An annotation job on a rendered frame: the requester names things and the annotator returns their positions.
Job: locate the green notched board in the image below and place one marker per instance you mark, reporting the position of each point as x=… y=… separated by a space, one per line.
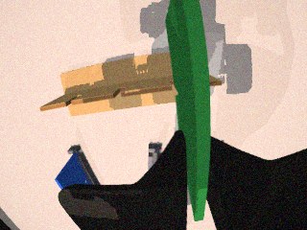
x=187 y=50

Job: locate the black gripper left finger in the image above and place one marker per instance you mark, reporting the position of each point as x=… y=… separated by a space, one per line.
x=156 y=201

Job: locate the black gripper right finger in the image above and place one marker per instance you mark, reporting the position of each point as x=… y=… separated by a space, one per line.
x=240 y=185

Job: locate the tan slotted board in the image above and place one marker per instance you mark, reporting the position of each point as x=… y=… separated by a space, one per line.
x=125 y=83

